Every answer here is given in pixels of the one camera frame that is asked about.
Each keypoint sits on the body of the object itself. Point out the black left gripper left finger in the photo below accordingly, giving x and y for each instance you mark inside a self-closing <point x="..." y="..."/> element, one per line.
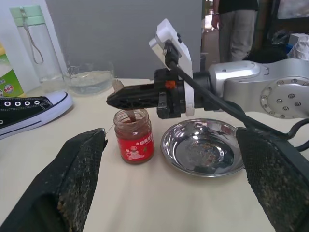
<point x="72" y="169"/>

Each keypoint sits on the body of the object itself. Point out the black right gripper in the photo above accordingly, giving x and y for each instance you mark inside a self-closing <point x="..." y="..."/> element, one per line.
<point x="166" y="101"/>

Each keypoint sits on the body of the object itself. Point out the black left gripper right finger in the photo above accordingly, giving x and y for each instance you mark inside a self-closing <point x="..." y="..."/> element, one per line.
<point x="270" y="169"/>

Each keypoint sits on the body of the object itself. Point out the metal spoon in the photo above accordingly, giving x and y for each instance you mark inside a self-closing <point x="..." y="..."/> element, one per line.
<point x="131" y="116"/>

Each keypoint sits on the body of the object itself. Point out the red-labelled glass jam jar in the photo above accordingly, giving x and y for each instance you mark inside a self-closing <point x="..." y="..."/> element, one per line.
<point x="135" y="147"/>

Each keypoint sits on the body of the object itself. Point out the clear glass bowl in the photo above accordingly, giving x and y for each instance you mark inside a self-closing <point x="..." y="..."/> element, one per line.
<point x="89" y="82"/>

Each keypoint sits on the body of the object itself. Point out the round stainless steel plate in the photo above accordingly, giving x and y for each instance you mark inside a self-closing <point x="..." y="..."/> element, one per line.
<point x="202" y="149"/>

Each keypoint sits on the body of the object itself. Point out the black and white canvas sneaker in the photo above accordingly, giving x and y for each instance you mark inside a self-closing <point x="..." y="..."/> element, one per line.
<point x="24" y="113"/>

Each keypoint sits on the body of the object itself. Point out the clear bottle with green lid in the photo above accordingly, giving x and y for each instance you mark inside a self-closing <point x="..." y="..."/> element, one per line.
<point x="46" y="48"/>

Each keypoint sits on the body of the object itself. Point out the green and yellow carton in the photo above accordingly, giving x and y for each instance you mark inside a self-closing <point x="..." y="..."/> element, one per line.
<point x="9" y="77"/>

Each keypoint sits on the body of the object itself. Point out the person in grey trousers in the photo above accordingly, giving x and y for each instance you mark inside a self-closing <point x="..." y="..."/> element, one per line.
<point x="241" y="31"/>

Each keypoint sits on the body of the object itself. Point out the white and blue bag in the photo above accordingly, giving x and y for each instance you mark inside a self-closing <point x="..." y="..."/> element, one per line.
<point x="299" y="48"/>

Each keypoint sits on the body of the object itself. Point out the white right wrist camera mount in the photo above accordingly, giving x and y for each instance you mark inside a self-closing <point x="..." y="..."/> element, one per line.
<point x="172" y="36"/>

